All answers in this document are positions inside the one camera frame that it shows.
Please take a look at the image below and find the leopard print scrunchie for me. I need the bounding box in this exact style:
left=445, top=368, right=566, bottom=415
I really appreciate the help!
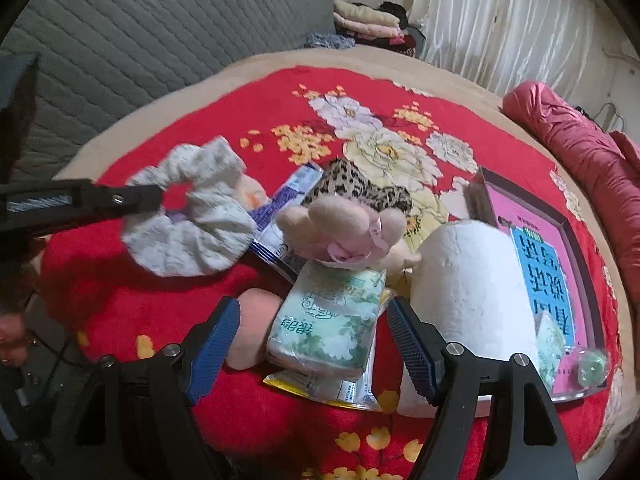
left=302, top=158, right=413, bottom=217

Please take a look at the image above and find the yellow edged plastic packet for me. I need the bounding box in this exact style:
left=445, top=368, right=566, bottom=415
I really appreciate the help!
left=262, top=370, right=382, bottom=412

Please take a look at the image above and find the peach plush toy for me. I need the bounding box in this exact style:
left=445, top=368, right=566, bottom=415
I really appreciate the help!
left=226, top=288, right=283, bottom=370

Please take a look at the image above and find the blue knitted cloth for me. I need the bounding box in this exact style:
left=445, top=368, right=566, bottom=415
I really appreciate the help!
left=305, top=32, right=356, bottom=50

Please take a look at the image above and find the red floral blanket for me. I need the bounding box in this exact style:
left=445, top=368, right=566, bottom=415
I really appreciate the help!
left=38, top=65, right=622, bottom=480

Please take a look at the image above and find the grey quilted headboard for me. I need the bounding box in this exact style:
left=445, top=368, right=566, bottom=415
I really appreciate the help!
left=1, top=0, right=334, bottom=182

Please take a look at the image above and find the blue white plastic packet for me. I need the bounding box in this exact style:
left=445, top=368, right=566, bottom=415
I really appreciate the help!
left=250, top=162, right=323, bottom=284

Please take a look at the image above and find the beige bed sheet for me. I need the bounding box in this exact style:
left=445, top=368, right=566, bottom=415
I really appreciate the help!
left=61, top=47, right=638, bottom=463

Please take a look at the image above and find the pink red quilt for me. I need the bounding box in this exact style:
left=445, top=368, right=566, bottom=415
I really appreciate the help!
left=502, top=81, right=639, bottom=306

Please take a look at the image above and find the teddy bear purple dress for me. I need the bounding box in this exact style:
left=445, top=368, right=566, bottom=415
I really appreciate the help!
left=234, top=174, right=269, bottom=211

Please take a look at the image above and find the white paper towel roll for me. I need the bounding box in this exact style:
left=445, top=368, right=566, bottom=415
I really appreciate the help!
left=398, top=219, right=542, bottom=418

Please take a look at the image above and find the green glass ball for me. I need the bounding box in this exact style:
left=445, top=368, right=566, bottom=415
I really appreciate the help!
left=576, top=348, right=610, bottom=388

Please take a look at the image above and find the folded clothes stack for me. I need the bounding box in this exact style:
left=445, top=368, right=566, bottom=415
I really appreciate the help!
left=333, top=0, right=418, bottom=56

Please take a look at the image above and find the white lace scrunchie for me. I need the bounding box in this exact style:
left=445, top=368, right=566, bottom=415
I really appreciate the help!
left=120, top=136, right=256, bottom=278

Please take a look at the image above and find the cream teddy pink ribbon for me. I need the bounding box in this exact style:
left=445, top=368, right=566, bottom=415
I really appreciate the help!
left=288, top=195, right=421, bottom=275

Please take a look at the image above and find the white curtain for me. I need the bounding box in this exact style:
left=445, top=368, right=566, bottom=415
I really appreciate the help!
left=409, top=0, right=596, bottom=99

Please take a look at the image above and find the green floral tissue pack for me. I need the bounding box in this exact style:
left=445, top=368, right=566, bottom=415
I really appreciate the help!
left=267, top=261, right=386, bottom=380

